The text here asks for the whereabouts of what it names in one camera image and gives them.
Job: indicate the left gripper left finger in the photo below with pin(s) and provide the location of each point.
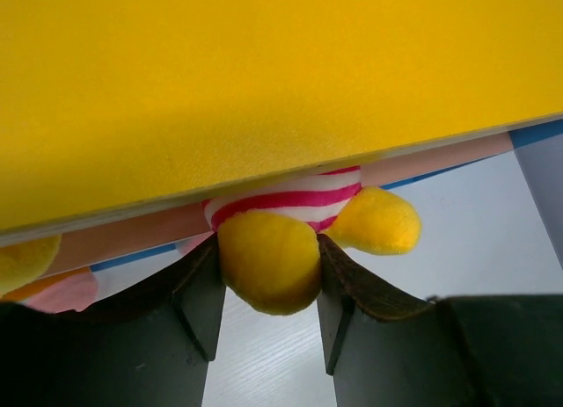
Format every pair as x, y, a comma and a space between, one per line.
149, 345

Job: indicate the brown lower shelf board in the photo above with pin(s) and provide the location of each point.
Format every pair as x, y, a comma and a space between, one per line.
86, 247

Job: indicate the blue wooden toy shelf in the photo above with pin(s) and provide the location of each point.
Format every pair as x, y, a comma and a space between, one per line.
519, 137

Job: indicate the yellow bear plush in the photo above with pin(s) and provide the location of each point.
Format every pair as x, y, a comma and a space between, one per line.
268, 237
23, 263

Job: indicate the pink frog plush striped shirt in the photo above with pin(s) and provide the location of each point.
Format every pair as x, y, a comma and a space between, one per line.
73, 290

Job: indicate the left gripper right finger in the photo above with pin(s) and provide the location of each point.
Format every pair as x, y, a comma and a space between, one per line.
385, 347

